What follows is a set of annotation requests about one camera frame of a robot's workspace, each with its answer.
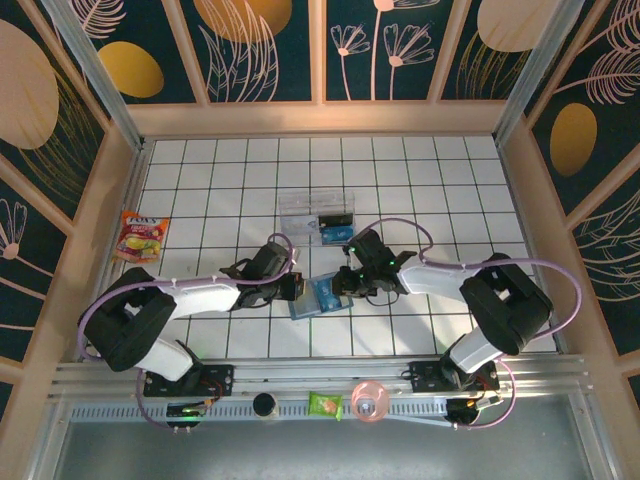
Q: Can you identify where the teal card holder wallet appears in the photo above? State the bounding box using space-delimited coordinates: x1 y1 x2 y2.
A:
288 277 355 321

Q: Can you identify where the blue credit card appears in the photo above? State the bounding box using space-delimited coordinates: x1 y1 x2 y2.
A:
310 277 347 312

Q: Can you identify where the blue card packet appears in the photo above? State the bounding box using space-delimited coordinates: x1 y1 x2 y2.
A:
319 225 356 247

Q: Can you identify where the clear acrylic card tray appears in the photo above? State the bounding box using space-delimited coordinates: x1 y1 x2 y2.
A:
278 192 357 247

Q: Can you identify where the black round cap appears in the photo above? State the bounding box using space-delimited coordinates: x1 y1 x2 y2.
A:
252 392 280 419

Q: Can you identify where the green snack packet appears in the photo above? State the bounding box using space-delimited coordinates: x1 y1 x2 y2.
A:
308 391 344 422

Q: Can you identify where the pink plastic cup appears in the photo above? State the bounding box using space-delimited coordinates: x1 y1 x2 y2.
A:
350 379 391 426

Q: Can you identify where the Fox's candy bag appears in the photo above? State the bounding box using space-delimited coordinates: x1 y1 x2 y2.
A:
110 210 171 265

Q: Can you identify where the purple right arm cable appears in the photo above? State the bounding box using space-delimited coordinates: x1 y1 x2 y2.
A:
355 218 584 432

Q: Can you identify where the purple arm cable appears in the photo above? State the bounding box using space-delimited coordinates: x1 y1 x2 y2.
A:
77 233 296 432
355 218 584 432

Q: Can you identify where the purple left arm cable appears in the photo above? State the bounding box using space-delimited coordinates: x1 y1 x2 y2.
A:
77 233 296 432

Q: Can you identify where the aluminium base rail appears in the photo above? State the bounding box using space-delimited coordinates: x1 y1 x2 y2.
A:
48 353 590 399

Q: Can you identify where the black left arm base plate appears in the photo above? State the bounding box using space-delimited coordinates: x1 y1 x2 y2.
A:
143 363 236 399

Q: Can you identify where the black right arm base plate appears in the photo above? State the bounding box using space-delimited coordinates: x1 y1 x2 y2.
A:
408 359 501 394

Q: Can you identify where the perforated metal cable tray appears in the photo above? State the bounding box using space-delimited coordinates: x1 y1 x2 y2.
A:
68 402 451 424

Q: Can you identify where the aluminium frame post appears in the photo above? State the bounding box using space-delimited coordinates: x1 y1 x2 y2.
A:
492 0 586 146
42 0 147 151

